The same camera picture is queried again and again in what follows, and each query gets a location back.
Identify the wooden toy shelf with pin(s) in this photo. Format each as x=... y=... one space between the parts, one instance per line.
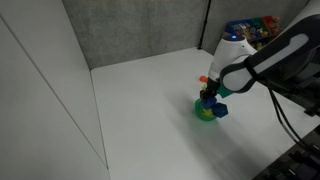
x=256 y=28

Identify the blue cube block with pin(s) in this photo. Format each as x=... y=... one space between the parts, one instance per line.
x=208 y=103

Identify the dark blue hexagonal block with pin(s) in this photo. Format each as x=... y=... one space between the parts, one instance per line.
x=220 y=110

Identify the black stand pole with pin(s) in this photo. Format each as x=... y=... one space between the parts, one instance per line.
x=204 y=23

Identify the orange block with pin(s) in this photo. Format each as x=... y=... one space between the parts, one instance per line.
x=203 y=79

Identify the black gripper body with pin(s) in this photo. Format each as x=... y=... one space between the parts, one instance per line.
x=210 y=88

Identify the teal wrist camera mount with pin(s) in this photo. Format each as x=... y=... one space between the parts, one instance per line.
x=226 y=92

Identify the small green-yellow toy piece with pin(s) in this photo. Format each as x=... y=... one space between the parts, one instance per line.
x=208 y=113

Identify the green bowl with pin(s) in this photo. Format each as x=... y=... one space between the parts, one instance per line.
x=201 y=113

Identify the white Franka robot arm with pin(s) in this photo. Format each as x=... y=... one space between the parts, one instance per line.
x=266 y=56

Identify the black table edge clamp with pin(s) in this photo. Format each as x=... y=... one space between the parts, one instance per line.
x=313 y=110

